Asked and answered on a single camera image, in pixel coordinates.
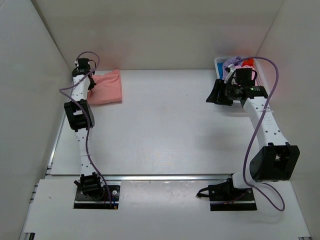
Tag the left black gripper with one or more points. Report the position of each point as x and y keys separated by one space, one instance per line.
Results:
x=91 y=85

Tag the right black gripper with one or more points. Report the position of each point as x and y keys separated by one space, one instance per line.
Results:
x=216 y=96

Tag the salmon pink t shirt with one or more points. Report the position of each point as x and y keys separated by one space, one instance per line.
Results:
x=108 y=89

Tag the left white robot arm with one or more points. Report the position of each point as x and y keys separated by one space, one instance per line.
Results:
x=80 y=119

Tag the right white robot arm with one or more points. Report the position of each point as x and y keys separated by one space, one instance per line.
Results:
x=276 y=158

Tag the blue t shirt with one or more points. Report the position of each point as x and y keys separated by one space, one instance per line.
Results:
x=221 y=70

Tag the lavender t shirt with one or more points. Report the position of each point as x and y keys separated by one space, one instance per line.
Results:
x=236 y=61

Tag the light pink t shirt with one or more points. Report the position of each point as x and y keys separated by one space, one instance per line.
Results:
x=250 y=69

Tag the white plastic basket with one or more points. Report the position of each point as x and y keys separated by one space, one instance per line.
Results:
x=260 y=80

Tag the orange red t shirt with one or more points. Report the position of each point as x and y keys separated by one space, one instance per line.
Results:
x=248 y=63

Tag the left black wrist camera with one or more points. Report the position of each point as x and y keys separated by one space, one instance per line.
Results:
x=82 y=66

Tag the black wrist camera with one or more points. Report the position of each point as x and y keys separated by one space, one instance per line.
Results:
x=243 y=78
x=82 y=66

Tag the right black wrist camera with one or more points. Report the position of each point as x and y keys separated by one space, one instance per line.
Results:
x=243 y=78

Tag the aluminium table rail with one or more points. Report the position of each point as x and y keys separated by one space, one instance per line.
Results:
x=168 y=177

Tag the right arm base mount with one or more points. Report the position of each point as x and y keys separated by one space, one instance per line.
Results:
x=224 y=197

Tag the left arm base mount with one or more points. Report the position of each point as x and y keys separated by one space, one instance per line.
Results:
x=94 y=197

